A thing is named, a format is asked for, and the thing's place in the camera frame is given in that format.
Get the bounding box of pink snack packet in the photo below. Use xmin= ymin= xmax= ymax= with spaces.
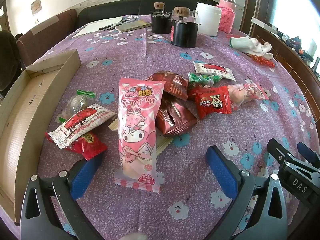
xmin=227 ymin=83 xmax=268 ymax=111

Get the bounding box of red cartoon snack packet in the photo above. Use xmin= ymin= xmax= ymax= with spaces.
xmin=187 ymin=86 xmax=232 ymax=120

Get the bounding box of red round-logo candy packet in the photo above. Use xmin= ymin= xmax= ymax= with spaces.
xmin=44 ymin=132 xmax=108 ymax=161

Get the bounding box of green white candy packet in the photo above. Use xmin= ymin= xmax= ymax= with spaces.
xmin=188 ymin=73 xmax=222 ymax=87

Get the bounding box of white red snack packet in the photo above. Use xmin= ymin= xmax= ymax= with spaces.
xmin=48 ymin=103 xmax=116 ymax=149

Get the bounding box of dark red foil snack bag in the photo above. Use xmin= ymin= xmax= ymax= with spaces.
xmin=155 ymin=96 xmax=197 ymax=137

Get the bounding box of dark red foil snack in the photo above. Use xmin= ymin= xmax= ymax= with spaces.
xmin=147 ymin=71 xmax=188 ymax=101

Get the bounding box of clear green-edged snack packet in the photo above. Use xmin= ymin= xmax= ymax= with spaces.
xmin=55 ymin=89 xmax=96 ymax=124

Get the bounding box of tall pink My Melody snack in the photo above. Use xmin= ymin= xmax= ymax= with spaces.
xmin=114 ymin=78 xmax=165 ymax=193

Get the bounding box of pale green wafer packet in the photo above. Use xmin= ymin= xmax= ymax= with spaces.
xmin=108 ymin=117 xmax=173 ymax=156

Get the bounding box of purple floral tablecloth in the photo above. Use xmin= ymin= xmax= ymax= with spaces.
xmin=36 ymin=28 xmax=319 ymax=239

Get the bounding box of red beaded ornament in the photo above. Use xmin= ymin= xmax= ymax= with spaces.
xmin=248 ymin=54 xmax=275 ymax=68

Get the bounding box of white crumpled cloth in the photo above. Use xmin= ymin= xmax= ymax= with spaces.
xmin=229 ymin=36 xmax=273 ymax=60

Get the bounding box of cardboard tray box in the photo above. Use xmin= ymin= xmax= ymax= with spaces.
xmin=1 ymin=49 xmax=81 ymax=224

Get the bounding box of black jar wooden lid front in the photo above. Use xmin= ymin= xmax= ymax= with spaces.
xmin=170 ymin=7 xmax=199 ymax=48

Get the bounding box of black jar wooden lid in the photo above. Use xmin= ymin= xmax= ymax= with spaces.
xmin=170 ymin=7 xmax=199 ymax=48
xmin=151 ymin=2 xmax=171 ymax=34

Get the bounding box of white plastic canister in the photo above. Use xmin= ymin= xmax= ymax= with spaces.
xmin=196 ymin=2 xmax=221 ymax=36

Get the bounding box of pink sleeved water bottle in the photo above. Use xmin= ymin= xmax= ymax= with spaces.
xmin=216 ymin=0 xmax=236 ymax=34

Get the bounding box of black jar wooden lid rear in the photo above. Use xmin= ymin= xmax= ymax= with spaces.
xmin=151 ymin=2 xmax=171 ymax=34

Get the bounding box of brown sofa chair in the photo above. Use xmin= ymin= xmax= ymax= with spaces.
xmin=17 ymin=9 xmax=78 ymax=67

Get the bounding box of olive notebook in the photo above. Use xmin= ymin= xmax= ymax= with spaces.
xmin=115 ymin=20 xmax=151 ymax=33

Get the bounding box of white paper sheet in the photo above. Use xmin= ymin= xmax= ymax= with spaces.
xmin=72 ymin=16 xmax=123 ymax=38

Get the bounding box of black pen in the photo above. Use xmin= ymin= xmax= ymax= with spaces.
xmin=99 ymin=18 xmax=138 ymax=31

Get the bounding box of black sofa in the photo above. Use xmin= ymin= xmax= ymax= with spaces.
xmin=76 ymin=0 xmax=218 ymax=28

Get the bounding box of wooden door frame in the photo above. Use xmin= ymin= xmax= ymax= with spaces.
xmin=240 ymin=0 xmax=269 ymax=35

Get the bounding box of small wall plaque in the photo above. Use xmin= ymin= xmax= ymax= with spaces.
xmin=30 ymin=0 xmax=42 ymax=16

